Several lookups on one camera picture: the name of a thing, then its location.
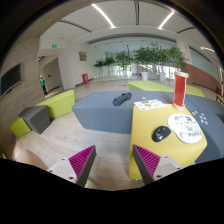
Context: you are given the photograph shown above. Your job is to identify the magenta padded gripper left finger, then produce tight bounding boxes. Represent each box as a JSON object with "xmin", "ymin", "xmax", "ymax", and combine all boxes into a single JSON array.
[{"xmin": 48, "ymin": 145, "xmax": 96, "ymax": 187}]

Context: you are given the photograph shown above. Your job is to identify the potted green plant row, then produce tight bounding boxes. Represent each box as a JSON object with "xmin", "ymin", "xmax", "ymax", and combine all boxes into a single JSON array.
[{"xmin": 93, "ymin": 42, "xmax": 188, "ymax": 82}]

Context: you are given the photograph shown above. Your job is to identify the wall mounted black tv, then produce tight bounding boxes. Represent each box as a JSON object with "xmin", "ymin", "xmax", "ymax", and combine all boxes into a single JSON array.
[{"xmin": 0, "ymin": 64, "xmax": 22, "ymax": 97}]

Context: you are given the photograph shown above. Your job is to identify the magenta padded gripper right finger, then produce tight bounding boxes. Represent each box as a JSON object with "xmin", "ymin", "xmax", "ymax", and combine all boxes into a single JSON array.
[{"xmin": 132, "ymin": 145, "xmax": 182, "ymax": 185}]

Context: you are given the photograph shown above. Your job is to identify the white round mouse pad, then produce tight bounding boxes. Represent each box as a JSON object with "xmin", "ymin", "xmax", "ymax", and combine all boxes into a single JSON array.
[{"xmin": 168, "ymin": 113, "xmax": 202, "ymax": 144}]

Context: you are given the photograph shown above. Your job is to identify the lime green bench left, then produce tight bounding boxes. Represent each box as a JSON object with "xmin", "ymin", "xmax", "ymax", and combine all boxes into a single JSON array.
[{"xmin": 10, "ymin": 90, "xmax": 75, "ymax": 137}]

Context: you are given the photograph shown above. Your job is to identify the lime green bench far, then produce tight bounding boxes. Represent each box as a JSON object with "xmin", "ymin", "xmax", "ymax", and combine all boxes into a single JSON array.
[{"xmin": 128, "ymin": 81, "xmax": 204, "ymax": 97}]

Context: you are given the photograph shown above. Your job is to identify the grey cube stool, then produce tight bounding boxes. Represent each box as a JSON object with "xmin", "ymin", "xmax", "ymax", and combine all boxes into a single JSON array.
[{"xmin": 19, "ymin": 105, "xmax": 50, "ymax": 134}]

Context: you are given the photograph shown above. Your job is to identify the large grey sofa bench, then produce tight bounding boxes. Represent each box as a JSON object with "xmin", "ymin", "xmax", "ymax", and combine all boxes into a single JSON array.
[{"xmin": 72, "ymin": 90, "xmax": 174, "ymax": 134}]

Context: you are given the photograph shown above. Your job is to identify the lime green bench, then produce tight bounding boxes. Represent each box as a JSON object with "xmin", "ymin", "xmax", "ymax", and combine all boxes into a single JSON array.
[
  {"xmin": 128, "ymin": 81, "xmax": 204, "ymax": 97},
  {"xmin": 10, "ymin": 90, "xmax": 75, "ymax": 137}
]

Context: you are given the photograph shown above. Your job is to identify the red bin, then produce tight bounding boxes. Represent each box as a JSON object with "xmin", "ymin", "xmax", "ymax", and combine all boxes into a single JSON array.
[{"xmin": 82, "ymin": 74, "xmax": 88, "ymax": 83}]

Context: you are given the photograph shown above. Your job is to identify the white printed paper sheet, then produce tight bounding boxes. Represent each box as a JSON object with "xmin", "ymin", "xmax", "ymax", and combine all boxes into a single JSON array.
[{"xmin": 134, "ymin": 99, "xmax": 165, "ymax": 111}]

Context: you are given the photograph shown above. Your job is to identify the black computer mouse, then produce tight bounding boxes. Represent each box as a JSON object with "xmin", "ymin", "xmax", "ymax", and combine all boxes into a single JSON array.
[{"xmin": 152, "ymin": 126, "xmax": 171, "ymax": 142}]

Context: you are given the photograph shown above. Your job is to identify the yellow table block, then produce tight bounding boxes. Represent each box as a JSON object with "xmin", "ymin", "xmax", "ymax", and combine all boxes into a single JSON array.
[{"xmin": 128, "ymin": 102, "xmax": 208, "ymax": 181}]

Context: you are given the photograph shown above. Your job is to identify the person in green shirt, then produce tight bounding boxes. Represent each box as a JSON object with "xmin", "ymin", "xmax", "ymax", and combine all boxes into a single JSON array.
[{"xmin": 40, "ymin": 75, "xmax": 47, "ymax": 96}]

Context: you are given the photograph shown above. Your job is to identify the grey seat with cards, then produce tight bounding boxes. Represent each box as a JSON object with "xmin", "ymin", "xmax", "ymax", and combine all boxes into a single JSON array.
[{"xmin": 185, "ymin": 94, "xmax": 224, "ymax": 164}]

